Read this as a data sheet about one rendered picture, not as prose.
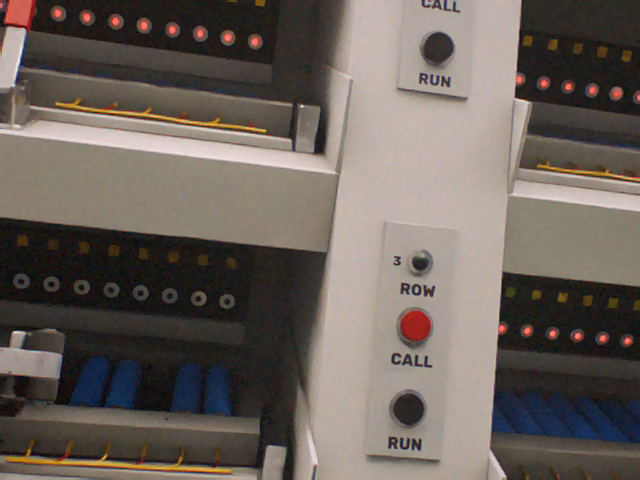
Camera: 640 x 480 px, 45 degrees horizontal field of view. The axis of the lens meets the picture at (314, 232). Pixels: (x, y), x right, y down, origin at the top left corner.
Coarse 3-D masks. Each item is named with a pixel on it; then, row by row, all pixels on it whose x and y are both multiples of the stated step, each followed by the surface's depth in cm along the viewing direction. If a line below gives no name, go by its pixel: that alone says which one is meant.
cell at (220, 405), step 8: (216, 368) 53; (224, 368) 53; (208, 376) 52; (216, 376) 52; (224, 376) 52; (208, 384) 51; (216, 384) 51; (224, 384) 51; (208, 392) 50; (216, 392) 50; (224, 392) 50; (208, 400) 49; (216, 400) 49; (224, 400) 49; (232, 400) 50; (208, 408) 48; (216, 408) 48; (224, 408) 48; (232, 408) 49
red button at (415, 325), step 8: (408, 312) 40; (416, 312) 40; (408, 320) 40; (416, 320) 40; (424, 320) 40; (408, 328) 40; (416, 328) 40; (424, 328) 40; (408, 336) 40; (416, 336) 40; (424, 336) 40
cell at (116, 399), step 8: (128, 360) 52; (120, 368) 51; (128, 368) 51; (136, 368) 52; (120, 376) 50; (128, 376) 50; (136, 376) 51; (112, 384) 49; (120, 384) 49; (128, 384) 49; (136, 384) 50; (112, 392) 48; (120, 392) 48; (128, 392) 48; (136, 392) 49; (112, 400) 47; (120, 400) 47; (128, 400) 47; (128, 408) 47
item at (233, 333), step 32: (0, 320) 54; (32, 320) 54; (64, 320) 54; (96, 320) 55; (128, 320) 55; (160, 320) 55; (192, 320) 55; (224, 320) 56; (288, 320) 55; (288, 352) 52; (160, 384) 54; (256, 384) 56; (288, 384) 50; (256, 416) 51; (288, 416) 49; (288, 448) 47
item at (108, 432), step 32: (32, 416) 43; (64, 416) 43; (96, 416) 44; (128, 416) 44; (160, 416) 45; (192, 416) 45; (224, 416) 46; (0, 448) 43; (32, 448) 43; (64, 448) 44; (96, 448) 44; (128, 448) 44; (160, 448) 44; (192, 448) 45; (224, 448) 45; (256, 448) 45
